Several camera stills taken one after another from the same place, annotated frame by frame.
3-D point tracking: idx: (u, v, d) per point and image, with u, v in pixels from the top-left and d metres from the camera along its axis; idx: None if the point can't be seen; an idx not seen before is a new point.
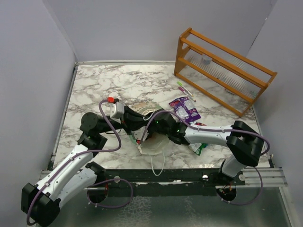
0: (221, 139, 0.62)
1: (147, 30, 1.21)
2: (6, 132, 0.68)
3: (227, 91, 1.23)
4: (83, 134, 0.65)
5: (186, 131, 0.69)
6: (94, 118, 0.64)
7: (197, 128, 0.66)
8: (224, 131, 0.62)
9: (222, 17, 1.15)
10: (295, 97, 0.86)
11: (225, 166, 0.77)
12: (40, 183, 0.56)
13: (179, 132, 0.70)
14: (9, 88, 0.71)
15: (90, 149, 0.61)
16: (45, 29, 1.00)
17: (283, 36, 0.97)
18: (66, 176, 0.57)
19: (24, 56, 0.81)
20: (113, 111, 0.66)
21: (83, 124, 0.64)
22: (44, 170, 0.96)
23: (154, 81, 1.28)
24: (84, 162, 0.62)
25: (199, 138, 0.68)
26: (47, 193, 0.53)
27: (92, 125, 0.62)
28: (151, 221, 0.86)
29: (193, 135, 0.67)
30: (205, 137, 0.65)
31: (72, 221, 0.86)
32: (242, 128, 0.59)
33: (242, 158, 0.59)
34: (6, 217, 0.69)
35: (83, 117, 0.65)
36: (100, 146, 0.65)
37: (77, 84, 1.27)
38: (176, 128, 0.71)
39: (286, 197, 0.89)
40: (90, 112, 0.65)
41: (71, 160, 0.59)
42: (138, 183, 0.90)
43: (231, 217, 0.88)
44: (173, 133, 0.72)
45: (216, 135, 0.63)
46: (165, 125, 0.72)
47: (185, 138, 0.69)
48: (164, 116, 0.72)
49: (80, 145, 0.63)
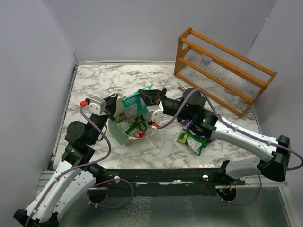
0: (265, 151, 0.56)
1: (147, 30, 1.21)
2: (6, 132, 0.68)
3: (227, 91, 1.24)
4: (66, 147, 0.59)
5: (216, 125, 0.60)
6: (81, 127, 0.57)
7: (234, 128, 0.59)
8: (269, 144, 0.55)
9: (222, 17, 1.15)
10: (295, 97, 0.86)
11: (233, 167, 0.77)
12: (29, 208, 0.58)
13: (206, 124, 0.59)
14: (9, 88, 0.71)
15: (75, 166, 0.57)
16: (44, 29, 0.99)
17: (283, 36, 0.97)
18: (52, 199, 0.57)
19: (24, 56, 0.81)
20: (98, 107, 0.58)
21: (68, 134, 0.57)
22: (44, 170, 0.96)
23: (154, 81, 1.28)
24: (71, 179, 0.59)
25: (232, 140, 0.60)
26: (36, 218, 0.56)
27: (77, 135, 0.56)
28: (151, 221, 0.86)
29: (227, 134, 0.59)
30: (240, 140, 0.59)
31: (72, 221, 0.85)
32: (287, 144, 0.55)
33: (271, 174, 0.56)
34: (6, 216, 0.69)
35: (69, 126, 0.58)
36: (85, 160, 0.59)
37: (77, 84, 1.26)
38: (202, 117, 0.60)
39: (286, 197, 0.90)
40: (76, 121, 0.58)
41: (56, 181, 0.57)
42: (138, 183, 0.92)
43: (231, 218, 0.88)
44: (197, 122, 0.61)
45: (258, 144, 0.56)
46: (195, 110, 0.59)
47: (211, 132, 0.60)
48: (199, 100, 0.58)
49: (65, 161, 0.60)
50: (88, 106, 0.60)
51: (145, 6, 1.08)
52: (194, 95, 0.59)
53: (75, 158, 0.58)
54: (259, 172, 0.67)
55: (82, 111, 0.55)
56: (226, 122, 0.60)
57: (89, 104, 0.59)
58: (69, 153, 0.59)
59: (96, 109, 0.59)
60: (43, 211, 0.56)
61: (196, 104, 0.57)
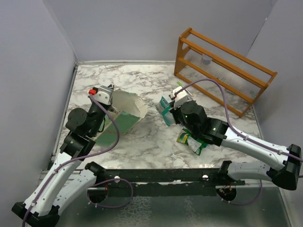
0: (276, 161, 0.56)
1: (147, 30, 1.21)
2: (6, 132, 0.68)
3: (227, 91, 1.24)
4: (66, 138, 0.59)
5: (227, 133, 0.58)
6: (84, 114, 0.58)
7: (244, 137, 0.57)
8: (280, 153, 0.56)
9: (221, 17, 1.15)
10: (296, 97, 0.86)
11: (237, 169, 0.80)
12: (27, 201, 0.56)
13: (215, 132, 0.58)
14: (9, 88, 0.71)
15: (74, 158, 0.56)
16: (44, 28, 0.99)
17: (283, 36, 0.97)
18: (51, 193, 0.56)
19: (24, 56, 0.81)
20: (107, 96, 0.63)
21: (70, 121, 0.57)
22: (44, 170, 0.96)
23: (154, 81, 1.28)
24: (70, 172, 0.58)
25: (241, 148, 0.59)
26: (35, 212, 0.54)
27: (79, 122, 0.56)
28: (150, 221, 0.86)
29: (237, 143, 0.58)
30: (251, 149, 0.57)
31: (73, 221, 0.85)
32: (298, 154, 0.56)
33: (282, 182, 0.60)
34: (6, 216, 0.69)
35: (70, 113, 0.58)
36: (85, 152, 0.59)
37: (77, 84, 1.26)
38: (211, 126, 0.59)
39: (286, 197, 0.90)
40: (78, 108, 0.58)
41: (54, 173, 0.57)
42: (138, 183, 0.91)
43: (231, 218, 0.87)
44: (206, 130, 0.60)
45: (269, 153, 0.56)
46: (197, 119, 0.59)
47: (221, 141, 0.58)
48: (196, 109, 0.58)
49: (63, 154, 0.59)
50: (96, 96, 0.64)
51: (145, 6, 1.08)
52: (191, 105, 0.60)
53: (75, 149, 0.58)
54: (264, 176, 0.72)
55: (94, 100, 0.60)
56: (236, 130, 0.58)
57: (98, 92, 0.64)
58: (68, 144, 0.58)
59: (105, 98, 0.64)
60: (42, 205, 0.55)
61: (192, 113, 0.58)
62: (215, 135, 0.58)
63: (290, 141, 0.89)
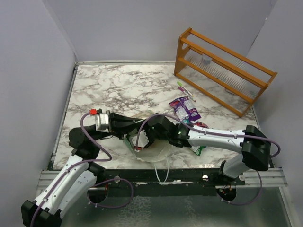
0: (234, 144, 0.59)
1: (147, 30, 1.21)
2: (6, 132, 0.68)
3: (227, 91, 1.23)
4: (74, 145, 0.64)
5: (190, 134, 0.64)
6: (82, 134, 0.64)
7: (203, 132, 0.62)
8: (236, 136, 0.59)
9: (221, 17, 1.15)
10: (296, 97, 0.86)
11: (228, 165, 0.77)
12: (39, 199, 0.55)
13: (181, 135, 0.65)
14: (11, 89, 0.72)
15: (84, 160, 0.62)
16: (44, 28, 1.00)
17: (283, 36, 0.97)
18: (63, 189, 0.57)
19: (24, 56, 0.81)
20: (97, 123, 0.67)
21: (71, 140, 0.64)
22: (44, 170, 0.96)
23: (154, 81, 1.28)
24: (79, 173, 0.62)
25: (204, 142, 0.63)
26: (46, 208, 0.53)
27: (79, 141, 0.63)
28: (151, 221, 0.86)
29: (200, 139, 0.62)
30: (210, 141, 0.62)
31: (73, 221, 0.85)
32: (255, 134, 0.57)
33: (251, 162, 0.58)
34: (7, 216, 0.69)
35: (70, 133, 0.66)
36: (93, 157, 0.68)
37: (76, 84, 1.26)
38: (177, 131, 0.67)
39: (286, 197, 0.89)
40: (76, 128, 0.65)
41: (66, 171, 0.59)
42: (138, 183, 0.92)
43: (232, 217, 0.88)
44: (173, 136, 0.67)
45: (227, 140, 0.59)
46: (163, 129, 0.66)
47: (189, 141, 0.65)
48: (158, 120, 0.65)
49: (74, 156, 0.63)
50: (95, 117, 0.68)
51: (145, 6, 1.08)
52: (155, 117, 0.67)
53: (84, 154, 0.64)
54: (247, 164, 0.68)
55: (84, 117, 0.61)
56: (196, 128, 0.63)
57: (98, 114, 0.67)
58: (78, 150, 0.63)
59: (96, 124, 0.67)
60: (54, 200, 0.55)
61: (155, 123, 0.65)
62: (180, 137, 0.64)
63: (290, 141, 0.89)
